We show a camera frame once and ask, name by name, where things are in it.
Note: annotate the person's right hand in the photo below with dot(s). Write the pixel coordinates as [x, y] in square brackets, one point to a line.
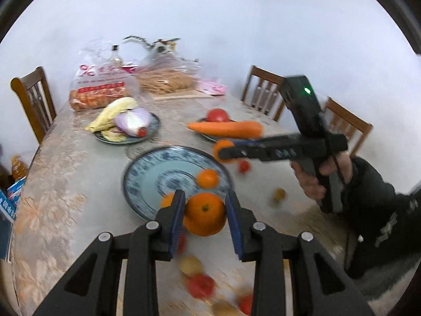
[309, 184]

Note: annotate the orange oil bottle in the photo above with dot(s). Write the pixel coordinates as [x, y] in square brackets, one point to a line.
[19, 169]

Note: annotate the red printed snack bag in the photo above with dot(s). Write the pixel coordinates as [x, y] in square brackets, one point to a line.
[98, 85]

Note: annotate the brown wooden chair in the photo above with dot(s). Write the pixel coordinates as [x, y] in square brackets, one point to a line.
[259, 72]
[352, 118]

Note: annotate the clear glass bottle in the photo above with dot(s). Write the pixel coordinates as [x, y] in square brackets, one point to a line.
[115, 56]

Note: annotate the small blue rimmed plate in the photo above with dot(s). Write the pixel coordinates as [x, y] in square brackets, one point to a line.
[151, 128]

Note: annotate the small orange mandarin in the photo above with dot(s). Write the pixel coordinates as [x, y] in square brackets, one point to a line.
[207, 178]
[167, 201]
[221, 144]

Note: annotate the large blue patterned plate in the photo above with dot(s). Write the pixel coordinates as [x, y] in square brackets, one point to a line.
[148, 177]

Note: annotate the cherry tomato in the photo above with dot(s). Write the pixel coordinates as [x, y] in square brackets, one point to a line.
[142, 132]

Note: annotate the pink container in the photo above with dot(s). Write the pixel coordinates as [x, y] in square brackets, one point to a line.
[130, 68]

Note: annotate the large red tomato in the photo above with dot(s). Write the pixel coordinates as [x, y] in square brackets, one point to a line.
[217, 115]

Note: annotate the person's right forearm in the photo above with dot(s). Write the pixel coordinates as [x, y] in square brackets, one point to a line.
[375, 204]

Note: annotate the small red tomato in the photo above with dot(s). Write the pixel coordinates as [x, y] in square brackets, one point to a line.
[245, 304]
[200, 285]
[243, 166]
[182, 242]

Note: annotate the napa cabbage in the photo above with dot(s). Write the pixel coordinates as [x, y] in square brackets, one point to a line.
[111, 113]

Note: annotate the blue and white carton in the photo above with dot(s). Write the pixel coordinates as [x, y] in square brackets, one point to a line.
[10, 204]

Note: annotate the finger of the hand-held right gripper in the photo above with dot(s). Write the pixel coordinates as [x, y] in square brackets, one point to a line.
[230, 153]
[253, 142]

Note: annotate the dark wooden chair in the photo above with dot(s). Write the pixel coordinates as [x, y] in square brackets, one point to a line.
[23, 89]

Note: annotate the large orange mandarin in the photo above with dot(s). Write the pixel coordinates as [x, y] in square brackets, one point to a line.
[204, 215]

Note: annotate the orange carrot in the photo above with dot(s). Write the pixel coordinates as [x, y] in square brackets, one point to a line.
[227, 129]

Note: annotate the small yellow fruit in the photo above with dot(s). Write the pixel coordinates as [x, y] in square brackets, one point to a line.
[225, 309]
[190, 265]
[279, 196]

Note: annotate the wooden cutting board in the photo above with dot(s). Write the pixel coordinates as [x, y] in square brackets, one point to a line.
[177, 96]

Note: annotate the halved red onion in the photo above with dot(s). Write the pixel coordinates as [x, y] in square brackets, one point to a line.
[135, 121]

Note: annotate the clear bag of noodles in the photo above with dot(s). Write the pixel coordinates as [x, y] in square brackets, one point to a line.
[164, 80]

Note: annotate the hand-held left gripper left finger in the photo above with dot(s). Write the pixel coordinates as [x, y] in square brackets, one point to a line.
[179, 223]

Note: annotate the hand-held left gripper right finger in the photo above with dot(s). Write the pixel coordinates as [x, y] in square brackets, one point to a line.
[235, 223]

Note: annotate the dried flower sprig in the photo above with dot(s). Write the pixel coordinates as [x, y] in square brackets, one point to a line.
[136, 39]

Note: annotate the pink tissue pack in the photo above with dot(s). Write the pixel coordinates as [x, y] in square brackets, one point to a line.
[212, 87]

